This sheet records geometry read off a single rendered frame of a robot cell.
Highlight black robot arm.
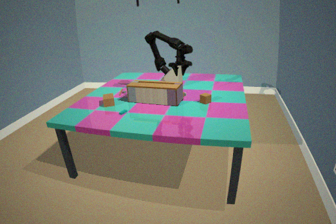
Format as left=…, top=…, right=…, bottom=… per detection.
left=145, top=31, right=193, bottom=75

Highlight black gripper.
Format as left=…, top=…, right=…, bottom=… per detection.
left=169, top=54, right=192, bottom=76

